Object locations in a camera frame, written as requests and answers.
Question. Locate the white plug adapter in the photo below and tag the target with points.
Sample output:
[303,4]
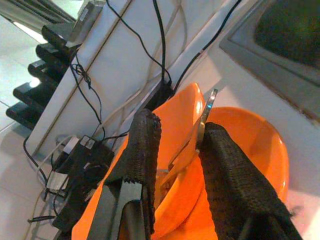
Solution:
[71,146]

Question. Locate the silver metal bracket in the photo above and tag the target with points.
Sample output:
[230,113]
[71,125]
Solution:
[85,22]

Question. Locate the black charger box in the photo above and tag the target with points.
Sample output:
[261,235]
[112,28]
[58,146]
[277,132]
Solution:
[82,175]

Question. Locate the black stepped wall rack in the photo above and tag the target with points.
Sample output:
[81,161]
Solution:
[27,92]

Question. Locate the large orange plastic bowl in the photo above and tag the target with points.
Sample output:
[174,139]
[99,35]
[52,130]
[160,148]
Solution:
[250,150]

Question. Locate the silver metal spoon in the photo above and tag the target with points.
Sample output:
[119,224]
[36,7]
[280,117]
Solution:
[208,110]

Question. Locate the small orange plastic bowl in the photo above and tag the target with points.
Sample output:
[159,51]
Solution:
[180,112]

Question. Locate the stainless steel sink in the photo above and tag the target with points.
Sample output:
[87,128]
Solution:
[287,30]

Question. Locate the silver metal fork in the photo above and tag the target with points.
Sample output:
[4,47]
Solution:
[181,157]

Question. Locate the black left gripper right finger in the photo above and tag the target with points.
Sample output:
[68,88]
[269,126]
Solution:
[230,180]

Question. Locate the small black power adapter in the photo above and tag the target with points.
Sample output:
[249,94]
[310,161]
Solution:
[160,97]

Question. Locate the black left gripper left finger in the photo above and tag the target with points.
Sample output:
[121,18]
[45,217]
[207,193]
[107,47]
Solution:
[143,150]

